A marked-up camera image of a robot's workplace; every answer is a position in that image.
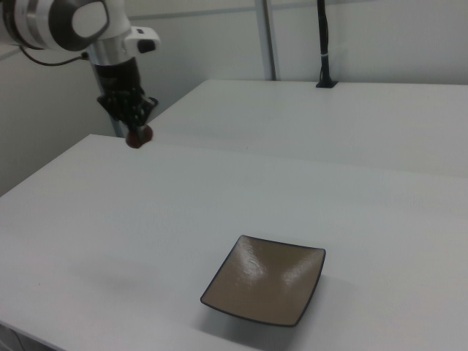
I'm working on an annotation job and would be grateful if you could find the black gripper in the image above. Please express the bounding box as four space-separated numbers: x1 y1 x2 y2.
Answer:
91 58 160 137

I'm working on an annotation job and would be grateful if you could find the small red-brown food item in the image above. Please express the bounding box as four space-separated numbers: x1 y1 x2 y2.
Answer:
125 124 154 150

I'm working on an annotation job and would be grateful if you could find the square brown ceramic plate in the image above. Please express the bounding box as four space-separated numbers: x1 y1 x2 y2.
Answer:
199 234 327 328

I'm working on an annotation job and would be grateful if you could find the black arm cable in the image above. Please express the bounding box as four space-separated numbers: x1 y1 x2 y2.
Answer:
20 45 91 68

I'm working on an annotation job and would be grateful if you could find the grey metal partition post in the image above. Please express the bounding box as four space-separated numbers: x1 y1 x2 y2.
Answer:
254 0 283 82

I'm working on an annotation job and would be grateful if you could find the black camera stand pole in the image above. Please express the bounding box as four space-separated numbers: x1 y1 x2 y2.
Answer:
315 0 339 89

